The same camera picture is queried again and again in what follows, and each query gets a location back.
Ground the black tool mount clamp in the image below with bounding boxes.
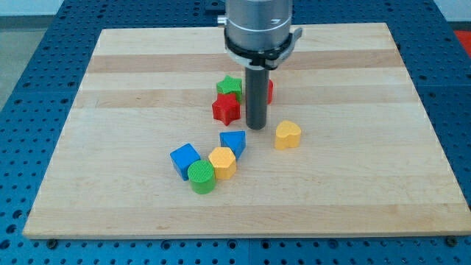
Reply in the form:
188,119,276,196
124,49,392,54
224,27,302,70

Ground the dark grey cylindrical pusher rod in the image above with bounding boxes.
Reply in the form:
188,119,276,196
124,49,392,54
245,68,269,130

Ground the red circle block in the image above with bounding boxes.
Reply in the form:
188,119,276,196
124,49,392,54
267,79,274,105

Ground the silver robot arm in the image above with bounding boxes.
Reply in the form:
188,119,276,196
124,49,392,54
220,0,302,130

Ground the green star block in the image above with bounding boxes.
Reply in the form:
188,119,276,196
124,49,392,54
216,75,242,103

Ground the red star block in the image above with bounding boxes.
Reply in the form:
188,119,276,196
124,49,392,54
212,93,241,126

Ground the yellow heart block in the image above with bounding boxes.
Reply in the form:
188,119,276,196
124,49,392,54
275,120,302,150

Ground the blue triangle block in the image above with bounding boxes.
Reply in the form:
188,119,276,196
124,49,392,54
219,131,246,160

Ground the yellow hexagon block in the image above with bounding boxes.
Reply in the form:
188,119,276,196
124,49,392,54
208,146,237,180

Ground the blue cube block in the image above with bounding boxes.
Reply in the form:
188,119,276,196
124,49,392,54
170,144,201,181

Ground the green cylinder block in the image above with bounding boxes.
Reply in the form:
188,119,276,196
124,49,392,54
188,160,216,194

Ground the light wooden board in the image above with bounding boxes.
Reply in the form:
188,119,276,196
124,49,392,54
23,23,470,239

